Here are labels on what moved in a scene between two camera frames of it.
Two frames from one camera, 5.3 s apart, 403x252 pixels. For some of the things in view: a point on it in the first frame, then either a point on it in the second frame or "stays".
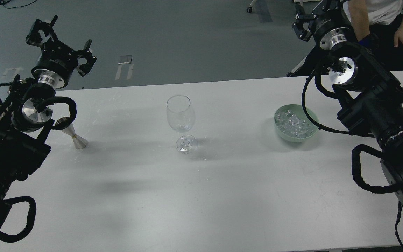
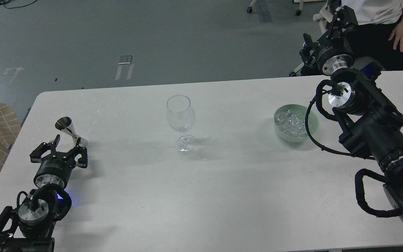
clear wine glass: x=181 y=115 stays
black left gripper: x=57 y=61 to x=56 y=167
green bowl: x=292 y=124 stays
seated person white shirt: x=389 y=21 stays
